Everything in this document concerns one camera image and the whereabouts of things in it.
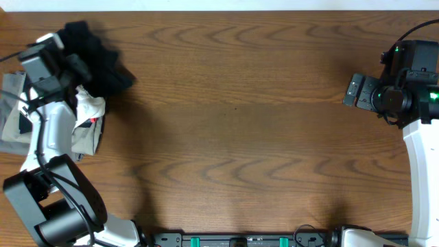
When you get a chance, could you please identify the black t-shirt with logo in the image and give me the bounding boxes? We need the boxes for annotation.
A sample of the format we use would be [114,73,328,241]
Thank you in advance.
[56,20,135,100]

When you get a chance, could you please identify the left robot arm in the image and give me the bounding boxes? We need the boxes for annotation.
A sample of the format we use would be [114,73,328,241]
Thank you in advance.
[3,51,146,246]

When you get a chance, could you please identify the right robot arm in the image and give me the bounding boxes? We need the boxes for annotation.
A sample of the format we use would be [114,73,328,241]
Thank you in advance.
[343,73,438,246]

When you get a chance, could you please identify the white folded t-shirt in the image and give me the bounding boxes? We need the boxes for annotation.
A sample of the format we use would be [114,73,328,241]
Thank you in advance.
[16,86,106,134]

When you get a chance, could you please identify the grey folded garment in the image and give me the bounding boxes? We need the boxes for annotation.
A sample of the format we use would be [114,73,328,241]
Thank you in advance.
[0,71,84,163]

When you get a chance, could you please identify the black folded garment red accents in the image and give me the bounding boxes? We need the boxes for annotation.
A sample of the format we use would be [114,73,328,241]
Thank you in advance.
[19,113,99,134]

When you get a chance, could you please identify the beige folded garment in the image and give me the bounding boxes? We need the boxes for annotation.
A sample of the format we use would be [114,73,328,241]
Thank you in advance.
[1,100,104,156]

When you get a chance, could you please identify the left black cable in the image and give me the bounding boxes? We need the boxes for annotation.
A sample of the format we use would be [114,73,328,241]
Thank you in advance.
[0,51,97,247]

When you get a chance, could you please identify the black cable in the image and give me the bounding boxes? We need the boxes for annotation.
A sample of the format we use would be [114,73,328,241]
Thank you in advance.
[394,19,439,44]
[0,51,97,247]

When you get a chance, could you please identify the right black cable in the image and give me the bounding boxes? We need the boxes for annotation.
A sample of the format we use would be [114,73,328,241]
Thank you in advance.
[394,19,439,44]

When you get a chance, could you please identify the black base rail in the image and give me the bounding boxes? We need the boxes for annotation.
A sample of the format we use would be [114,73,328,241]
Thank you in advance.
[150,224,409,247]

